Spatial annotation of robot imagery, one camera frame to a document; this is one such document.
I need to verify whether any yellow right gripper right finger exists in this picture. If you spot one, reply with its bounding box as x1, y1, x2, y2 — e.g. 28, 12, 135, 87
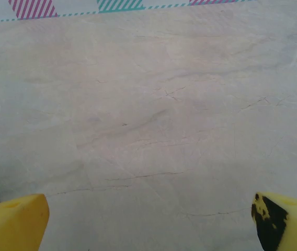
251, 192, 297, 251

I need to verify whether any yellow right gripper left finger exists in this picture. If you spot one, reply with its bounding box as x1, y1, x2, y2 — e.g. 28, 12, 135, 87
0, 193, 50, 251

